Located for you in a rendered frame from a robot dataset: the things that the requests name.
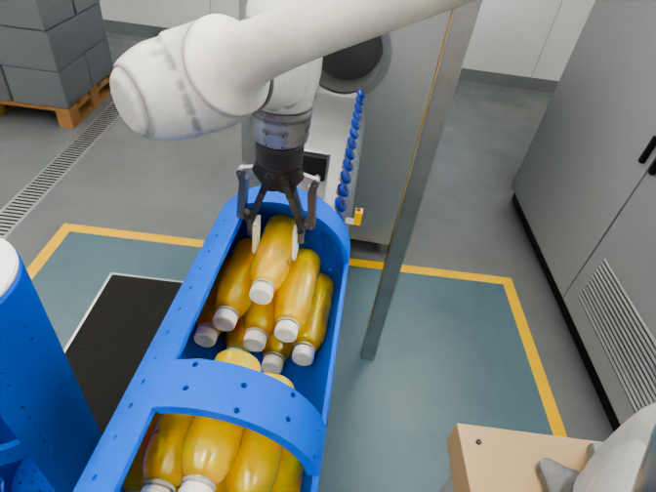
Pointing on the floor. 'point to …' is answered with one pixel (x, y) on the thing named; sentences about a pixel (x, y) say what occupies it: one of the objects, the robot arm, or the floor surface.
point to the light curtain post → (422, 163)
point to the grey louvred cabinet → (601, 201)
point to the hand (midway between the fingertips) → (275, 239)
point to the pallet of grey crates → (54, 58)
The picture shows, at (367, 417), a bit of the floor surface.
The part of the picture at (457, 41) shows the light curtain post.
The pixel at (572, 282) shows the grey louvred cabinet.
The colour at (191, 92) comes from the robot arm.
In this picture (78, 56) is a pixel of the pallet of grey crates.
